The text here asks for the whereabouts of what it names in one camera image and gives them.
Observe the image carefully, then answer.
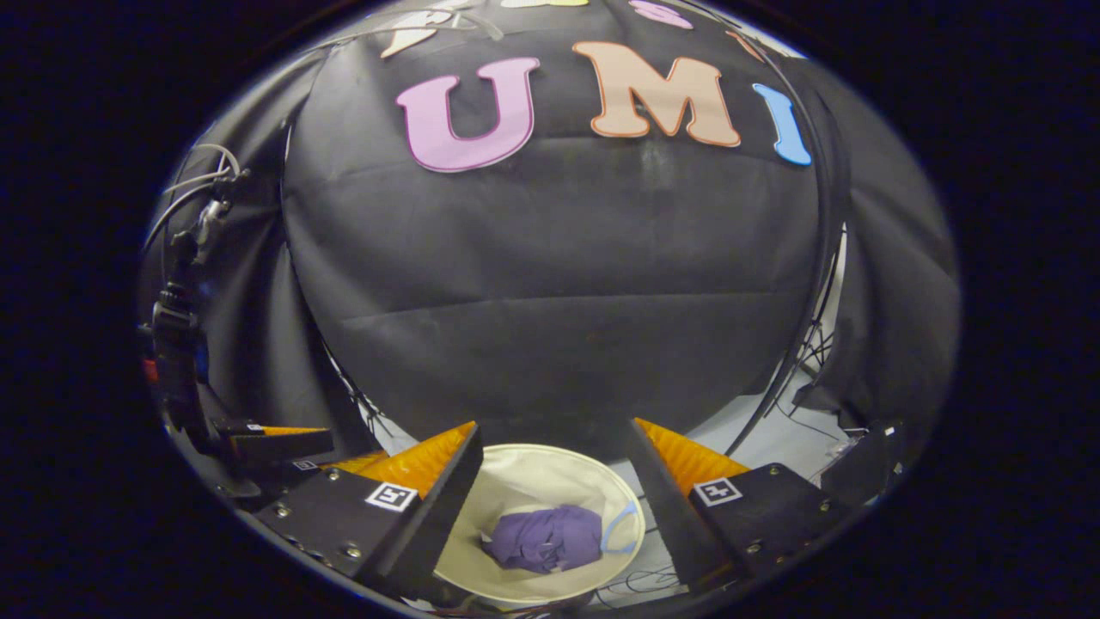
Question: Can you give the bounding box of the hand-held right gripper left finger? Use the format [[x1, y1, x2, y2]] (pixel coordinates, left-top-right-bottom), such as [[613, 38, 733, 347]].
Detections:
[[254, 420, 485, 600]]

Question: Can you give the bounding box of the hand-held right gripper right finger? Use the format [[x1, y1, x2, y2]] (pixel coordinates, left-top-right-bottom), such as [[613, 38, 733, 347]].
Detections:
[[626, 418, 854, 596]]

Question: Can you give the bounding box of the beige fabric laundry hamper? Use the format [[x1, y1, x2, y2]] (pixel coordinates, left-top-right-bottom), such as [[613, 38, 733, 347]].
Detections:
[[434, 443, 647, 604]]

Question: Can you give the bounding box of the purple ribbed knit top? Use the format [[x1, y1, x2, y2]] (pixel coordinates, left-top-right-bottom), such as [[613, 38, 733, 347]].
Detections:
[[481, 504, 605, 575]]

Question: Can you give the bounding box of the black clothes rack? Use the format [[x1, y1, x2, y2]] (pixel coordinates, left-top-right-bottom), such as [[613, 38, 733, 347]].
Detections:
[[279, 0, 852, 457]]

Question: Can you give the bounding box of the black equipment box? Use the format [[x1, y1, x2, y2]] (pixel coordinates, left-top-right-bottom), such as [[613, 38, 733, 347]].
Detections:
[[821, 420, 905, 510]]

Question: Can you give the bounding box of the black floor cable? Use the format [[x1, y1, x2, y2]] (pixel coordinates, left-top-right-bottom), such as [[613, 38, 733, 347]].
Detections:
[[593, 563, 688, 607]]

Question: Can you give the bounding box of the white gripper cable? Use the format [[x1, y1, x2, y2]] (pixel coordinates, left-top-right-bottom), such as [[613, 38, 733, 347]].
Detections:
[[144, 144, 243, 254]]

